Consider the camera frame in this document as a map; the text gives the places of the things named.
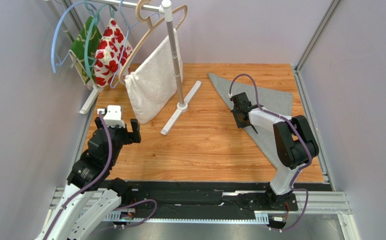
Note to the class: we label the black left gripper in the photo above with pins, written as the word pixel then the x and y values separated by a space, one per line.
pixel 135 132

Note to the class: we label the grey cloth napkin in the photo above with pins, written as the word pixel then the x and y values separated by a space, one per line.
pixel 279 102

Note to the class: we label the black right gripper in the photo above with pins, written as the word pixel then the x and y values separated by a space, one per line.
pixel 242 115

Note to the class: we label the light blue hanger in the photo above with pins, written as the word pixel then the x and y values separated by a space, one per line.
pixel 58 60

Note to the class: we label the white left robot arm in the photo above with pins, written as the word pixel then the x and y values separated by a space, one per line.
pixel 87 175

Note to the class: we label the blue wire hanger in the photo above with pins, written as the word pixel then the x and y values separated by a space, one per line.
pixel 140 5

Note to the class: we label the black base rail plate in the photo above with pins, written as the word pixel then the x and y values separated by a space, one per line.
pixel 190 200

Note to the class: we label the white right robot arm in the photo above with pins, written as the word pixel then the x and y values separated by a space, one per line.
pixel 295 142

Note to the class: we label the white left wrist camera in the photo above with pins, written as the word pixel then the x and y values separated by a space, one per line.
pixel 113 116

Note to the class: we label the green patterned cloth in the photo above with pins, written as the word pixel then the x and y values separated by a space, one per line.
pixel 77 51

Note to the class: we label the teal hanger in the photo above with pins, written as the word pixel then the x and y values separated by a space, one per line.
pixel 95 17

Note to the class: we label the white clothes rack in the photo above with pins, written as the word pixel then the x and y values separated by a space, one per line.
pixel 182 105

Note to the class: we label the red floral white cloth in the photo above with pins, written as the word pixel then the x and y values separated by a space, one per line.
pixel 109 46

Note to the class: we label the white towel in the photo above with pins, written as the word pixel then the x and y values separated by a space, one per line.
pixel 152 84

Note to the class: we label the beige wooden hanger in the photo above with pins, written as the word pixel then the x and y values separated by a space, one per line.
pixel 165 8

